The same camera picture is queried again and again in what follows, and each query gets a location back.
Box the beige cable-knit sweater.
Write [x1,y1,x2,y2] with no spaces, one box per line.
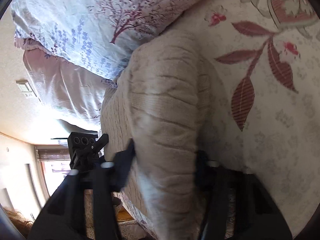
[101,30,224,239]

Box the window with blind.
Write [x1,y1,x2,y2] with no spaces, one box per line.
[35,145,71,196]

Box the pale pink pillow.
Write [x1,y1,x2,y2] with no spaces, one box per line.
[14,37,117,130]

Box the floral lavender print pillow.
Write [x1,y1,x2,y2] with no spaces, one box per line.
[11,0,200,80]

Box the floral cream bedspread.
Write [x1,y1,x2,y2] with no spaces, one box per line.
[163,0,319,239]

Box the white wall switch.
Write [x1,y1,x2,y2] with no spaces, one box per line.
[16,79,37,98]

